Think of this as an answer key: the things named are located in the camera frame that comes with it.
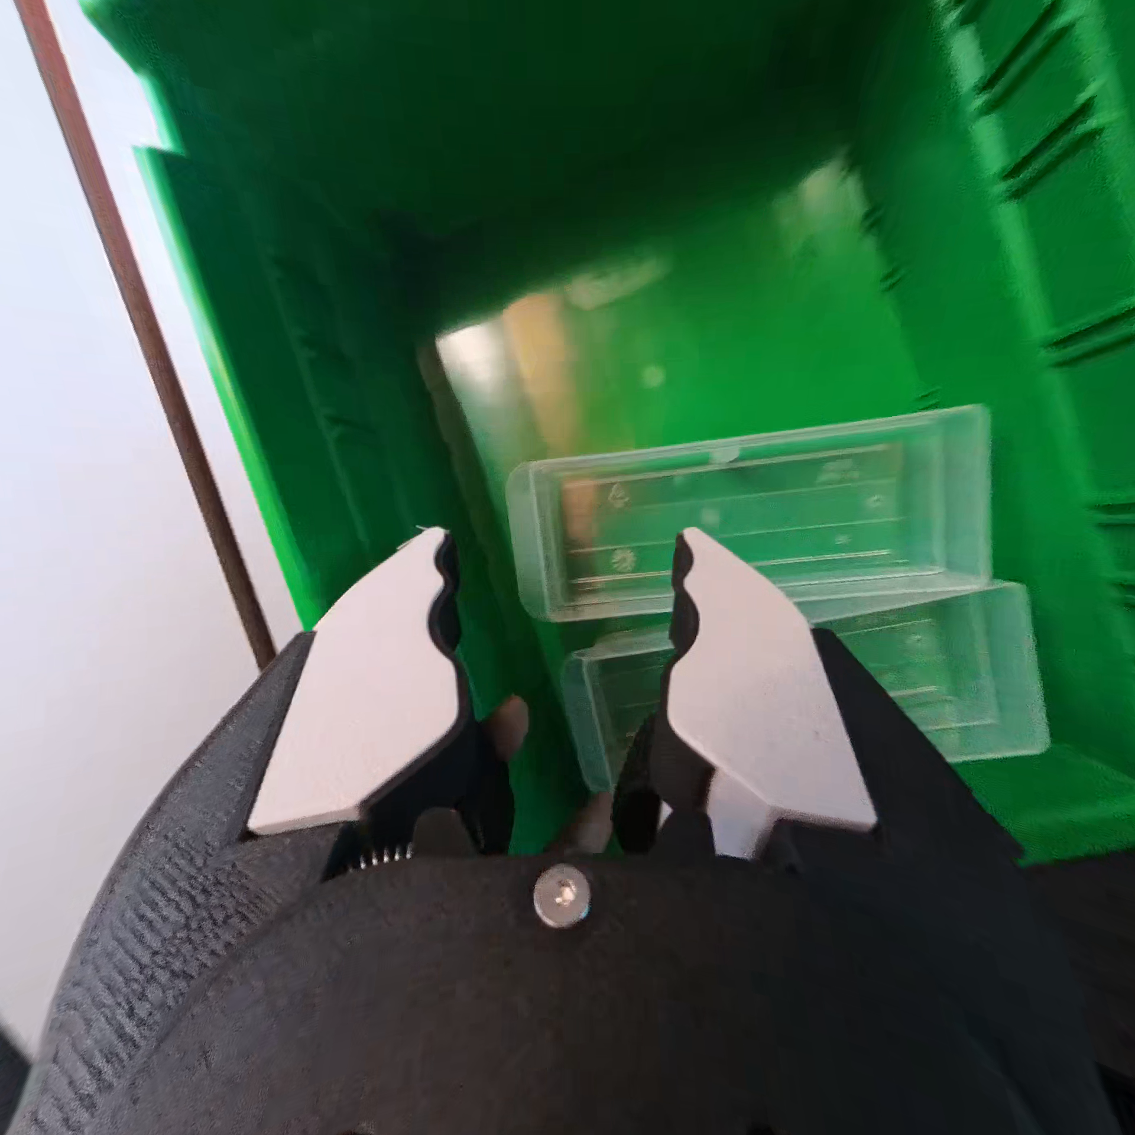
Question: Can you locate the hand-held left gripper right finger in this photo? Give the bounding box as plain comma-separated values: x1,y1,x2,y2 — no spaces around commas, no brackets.
667,526,879,858

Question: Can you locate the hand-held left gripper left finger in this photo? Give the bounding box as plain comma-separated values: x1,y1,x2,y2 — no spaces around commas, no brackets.
246,526,474,837

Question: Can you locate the clear plastic drawer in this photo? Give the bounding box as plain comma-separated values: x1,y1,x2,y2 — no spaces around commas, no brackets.
505,406,994,624
563,582,1051,795

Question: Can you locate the green plastic bin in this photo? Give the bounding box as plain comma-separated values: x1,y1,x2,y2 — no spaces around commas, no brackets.
78,0,1135,863

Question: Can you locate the thin dark brown strip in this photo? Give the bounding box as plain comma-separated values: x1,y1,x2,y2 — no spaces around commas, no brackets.
13,0,276,670

